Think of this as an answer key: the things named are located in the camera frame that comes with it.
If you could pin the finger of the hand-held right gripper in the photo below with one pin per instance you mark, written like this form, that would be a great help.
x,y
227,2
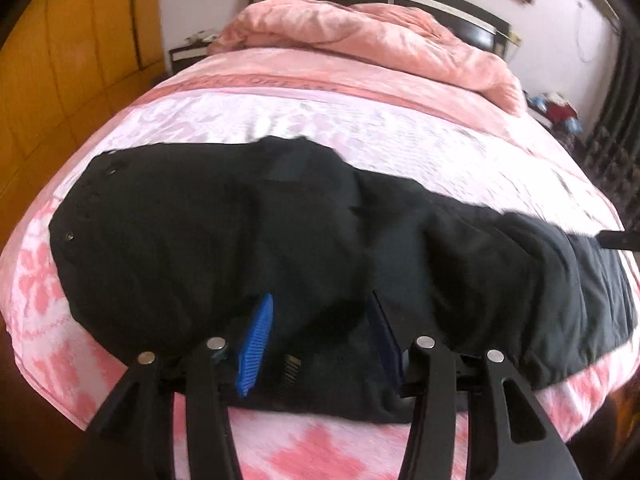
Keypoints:
x,y
620,240

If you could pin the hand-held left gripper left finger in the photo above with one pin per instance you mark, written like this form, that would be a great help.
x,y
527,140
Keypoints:
x,y
256,340

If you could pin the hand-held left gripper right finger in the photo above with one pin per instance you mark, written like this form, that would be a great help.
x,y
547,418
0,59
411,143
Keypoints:
x,y
387,345

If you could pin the black pants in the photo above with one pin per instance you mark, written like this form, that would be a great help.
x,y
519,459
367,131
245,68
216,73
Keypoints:
x,y
225,230

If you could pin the dark patterned curtain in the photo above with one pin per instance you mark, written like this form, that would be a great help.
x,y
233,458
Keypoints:
x,y
617,125

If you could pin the red cloth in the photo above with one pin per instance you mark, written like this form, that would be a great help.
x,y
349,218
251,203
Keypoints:
x,y
560,111

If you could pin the blue plastic item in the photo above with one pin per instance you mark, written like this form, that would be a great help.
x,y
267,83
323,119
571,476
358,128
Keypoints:
x,y
537,104

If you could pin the pink floral bed blanket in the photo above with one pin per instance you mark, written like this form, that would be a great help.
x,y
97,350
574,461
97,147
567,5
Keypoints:
x,y
310,120

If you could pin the dark wooden headboard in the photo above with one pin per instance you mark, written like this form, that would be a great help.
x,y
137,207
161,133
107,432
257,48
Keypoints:
x,y
475,27

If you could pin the dark bedside table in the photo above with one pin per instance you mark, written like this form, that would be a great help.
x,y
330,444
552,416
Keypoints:
x,y
187,57

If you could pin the pink quilt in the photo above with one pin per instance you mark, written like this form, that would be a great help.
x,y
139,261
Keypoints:
x,y
380,35

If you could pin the yellow wooden wardrobe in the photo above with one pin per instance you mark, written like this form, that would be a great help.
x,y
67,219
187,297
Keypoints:
x,y
65,60

